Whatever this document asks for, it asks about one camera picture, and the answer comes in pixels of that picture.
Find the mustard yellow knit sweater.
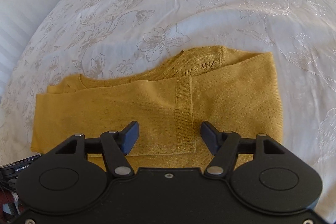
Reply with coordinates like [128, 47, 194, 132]
[31, 46, 283, 169]

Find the white floral bedspread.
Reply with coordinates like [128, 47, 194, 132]
[0, 0, 336, 204]

